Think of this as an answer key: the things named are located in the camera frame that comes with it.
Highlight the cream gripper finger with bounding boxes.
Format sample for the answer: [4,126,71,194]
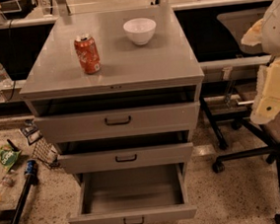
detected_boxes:
[241,19,263,46]
[250,58,280,124]

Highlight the orange soda can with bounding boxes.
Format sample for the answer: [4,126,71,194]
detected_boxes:
[74,33,101,75]

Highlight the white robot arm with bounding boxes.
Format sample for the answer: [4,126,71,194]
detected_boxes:
[241,0,280,124]

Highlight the grey drawer cabinet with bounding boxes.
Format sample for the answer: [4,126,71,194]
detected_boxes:
[11,1,220,224]

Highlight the grey open bottom drawer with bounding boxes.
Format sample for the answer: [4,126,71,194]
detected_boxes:
[68,164,197,224]

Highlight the grey top drawer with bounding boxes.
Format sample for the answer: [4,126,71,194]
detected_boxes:
[35,103,200,143]

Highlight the grey middle drawer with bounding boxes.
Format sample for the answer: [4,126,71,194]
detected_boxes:
[58,143,193,174]

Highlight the black office chair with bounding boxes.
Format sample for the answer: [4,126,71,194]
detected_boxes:
[191,5,280,224]

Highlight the white ceramic bowl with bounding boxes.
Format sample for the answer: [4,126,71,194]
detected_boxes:
[123,18,157,45]

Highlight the dark snack packet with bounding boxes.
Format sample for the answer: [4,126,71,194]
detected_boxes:
[20,119,42,145]

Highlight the clear plastic water bottle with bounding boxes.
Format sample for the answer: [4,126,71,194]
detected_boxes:
[0,63,13,88]

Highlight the black pole with blue grip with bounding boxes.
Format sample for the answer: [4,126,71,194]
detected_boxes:
[10,160,37,224]

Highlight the green snack bag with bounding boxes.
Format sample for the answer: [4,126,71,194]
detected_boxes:
[0,144,21,172]

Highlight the crushed plastic bottle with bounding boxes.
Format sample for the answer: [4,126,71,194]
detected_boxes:
[0,170,17,194]

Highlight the wire mesh basket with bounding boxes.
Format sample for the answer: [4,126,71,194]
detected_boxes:
[33,138,60,170]

